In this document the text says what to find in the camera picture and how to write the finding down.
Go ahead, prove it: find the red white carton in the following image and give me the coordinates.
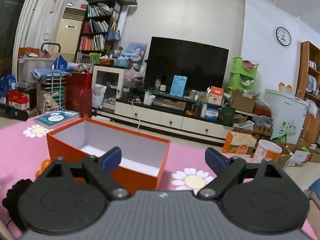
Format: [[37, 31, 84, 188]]
[[8, 91, 30, 110]]

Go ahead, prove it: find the white green carton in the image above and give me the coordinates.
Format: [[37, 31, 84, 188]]
[[286, 150, 309, 167]]

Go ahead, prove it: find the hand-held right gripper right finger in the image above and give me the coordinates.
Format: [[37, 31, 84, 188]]
[[197, 147, 288, 201]]

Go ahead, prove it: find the white mini fridge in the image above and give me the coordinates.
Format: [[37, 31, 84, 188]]
[[264, 89, 310, 144]]

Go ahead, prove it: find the beige standing air conditioner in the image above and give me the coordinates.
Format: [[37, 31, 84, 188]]
[[54, 7, 86, 63]]

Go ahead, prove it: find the dark green bag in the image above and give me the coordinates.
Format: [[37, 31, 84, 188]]
[[218, 105, 236, 127]]

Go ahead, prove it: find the teal book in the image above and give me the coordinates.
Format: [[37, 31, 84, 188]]
[[33, 110, 80, 129]]

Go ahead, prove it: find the white bowl with oranges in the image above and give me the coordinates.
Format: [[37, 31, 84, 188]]
[[278, 82, 293, 95]]

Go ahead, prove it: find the black flat television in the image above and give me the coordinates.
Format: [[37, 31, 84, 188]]
[[145, 37, 229, 98]]

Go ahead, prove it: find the white foil pouch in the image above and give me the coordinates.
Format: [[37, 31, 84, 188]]
[[92, 84, 107, 108]]

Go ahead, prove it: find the white glass-door cabinet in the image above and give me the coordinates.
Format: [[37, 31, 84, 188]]
[[91, 65, 125, 109]]

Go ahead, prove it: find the green plastic rack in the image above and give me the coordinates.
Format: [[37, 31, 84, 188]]
[[226, 57, 259, 98]]

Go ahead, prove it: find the black trolley handle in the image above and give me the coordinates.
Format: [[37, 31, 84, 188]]
[[40, 42, 62, 59]]

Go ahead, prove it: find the dark bookshelf with books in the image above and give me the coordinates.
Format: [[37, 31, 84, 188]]
[[75, 0, 138, 64]]

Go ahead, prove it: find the silver media player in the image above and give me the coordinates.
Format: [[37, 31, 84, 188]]
[[153, 97, 187, 110]]

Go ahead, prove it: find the white curtain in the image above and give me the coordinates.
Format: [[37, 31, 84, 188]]
[[14, 0, 88, 63]]

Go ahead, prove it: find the red paper bag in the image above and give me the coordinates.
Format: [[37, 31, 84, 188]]
[[65, 71, 93, 118]]

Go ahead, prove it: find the orange white small box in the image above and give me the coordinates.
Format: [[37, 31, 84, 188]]
[[206, 86, 225, 105]]

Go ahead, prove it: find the chrome wire rack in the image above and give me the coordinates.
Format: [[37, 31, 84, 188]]
[[37, 74, 67, 115]]

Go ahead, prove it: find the white container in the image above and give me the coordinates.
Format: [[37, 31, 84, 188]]
[[144, 91, 157, 105]]

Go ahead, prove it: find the clear storage bin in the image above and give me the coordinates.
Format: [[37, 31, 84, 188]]
[[17, 57, 57, 83]]

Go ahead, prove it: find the pink paper canister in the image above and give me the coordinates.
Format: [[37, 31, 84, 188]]
[[251, 139, 282, 164]]

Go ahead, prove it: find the black fuzzy cloth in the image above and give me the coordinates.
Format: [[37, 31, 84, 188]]
[[2, 178, 34, 232]]

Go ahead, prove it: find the pink daisy tablecloth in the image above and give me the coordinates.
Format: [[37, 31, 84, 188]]
[[0, 116, 320, 240]]

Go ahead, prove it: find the blue shopping bag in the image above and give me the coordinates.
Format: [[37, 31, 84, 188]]
[[52, 55, 68, 72]]

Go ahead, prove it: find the blue leaflet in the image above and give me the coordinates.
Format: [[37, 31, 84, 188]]
[[170, 75, 188, 97]]

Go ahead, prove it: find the brown cardboard box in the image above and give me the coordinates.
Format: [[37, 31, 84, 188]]
[[230, 90, 258, 113]]

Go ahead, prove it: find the blue white carton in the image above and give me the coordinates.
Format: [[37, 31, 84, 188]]
[[0, 74, 16, 98]]

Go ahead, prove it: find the dark glass window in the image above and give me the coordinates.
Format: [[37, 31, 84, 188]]
[[0, 0, 28, 63]]

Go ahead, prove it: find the orange gift carton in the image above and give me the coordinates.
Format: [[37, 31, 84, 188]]
[[222, 131, 258, 155]]

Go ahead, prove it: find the round wall clock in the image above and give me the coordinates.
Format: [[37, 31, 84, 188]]
[[276, 27, 292, 46]]

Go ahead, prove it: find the orange cardboard box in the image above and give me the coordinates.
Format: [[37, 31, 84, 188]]
[[46, 117, 172, 190]]

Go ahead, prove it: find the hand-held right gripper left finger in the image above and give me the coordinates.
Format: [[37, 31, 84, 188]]
[[37, 147, 131, 201]]

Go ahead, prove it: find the white black television stand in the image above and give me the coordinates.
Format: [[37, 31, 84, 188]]
[[92, 87, 260, 145]]

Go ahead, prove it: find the wooden shelf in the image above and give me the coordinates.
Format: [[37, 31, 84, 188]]
[[296, 41, 320, 145]]

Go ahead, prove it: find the blue picture print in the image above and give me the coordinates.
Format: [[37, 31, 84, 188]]
[[126, 42, 148, 64]]

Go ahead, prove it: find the blue white small box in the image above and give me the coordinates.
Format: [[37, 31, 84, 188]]
[[205, 107, 219, 119]]

